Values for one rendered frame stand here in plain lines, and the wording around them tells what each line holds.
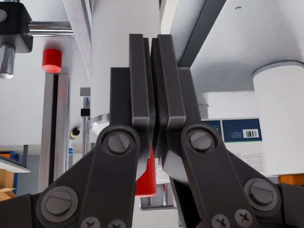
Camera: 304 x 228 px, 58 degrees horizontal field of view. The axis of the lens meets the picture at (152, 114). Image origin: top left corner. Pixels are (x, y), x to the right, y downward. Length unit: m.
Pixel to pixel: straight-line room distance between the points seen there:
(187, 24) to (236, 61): 0.11
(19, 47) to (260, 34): 0.31
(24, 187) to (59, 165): 7.79
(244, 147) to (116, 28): 0.56
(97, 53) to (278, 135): 0.37
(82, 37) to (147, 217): 8.15
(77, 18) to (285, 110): 0.38
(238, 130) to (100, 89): 0.56
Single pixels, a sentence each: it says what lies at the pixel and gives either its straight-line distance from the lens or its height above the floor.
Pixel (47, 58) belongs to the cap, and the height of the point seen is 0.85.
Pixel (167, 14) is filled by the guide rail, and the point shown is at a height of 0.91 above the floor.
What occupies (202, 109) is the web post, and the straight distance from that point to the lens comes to 0.70.
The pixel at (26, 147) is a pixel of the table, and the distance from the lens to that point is 4.05.
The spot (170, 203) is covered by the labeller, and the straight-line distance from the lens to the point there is 0.94.
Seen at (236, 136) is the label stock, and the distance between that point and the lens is 0.70.
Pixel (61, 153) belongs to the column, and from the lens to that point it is 0.56.
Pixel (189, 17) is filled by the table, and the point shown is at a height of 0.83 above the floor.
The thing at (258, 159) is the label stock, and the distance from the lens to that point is 0.71.
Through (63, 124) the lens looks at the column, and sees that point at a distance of 0.57.
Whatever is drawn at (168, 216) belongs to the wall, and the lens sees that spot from 8.47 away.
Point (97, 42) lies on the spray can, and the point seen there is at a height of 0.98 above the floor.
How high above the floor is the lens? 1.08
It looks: 15 degrees down
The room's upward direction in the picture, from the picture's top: 177 degrees clockwise
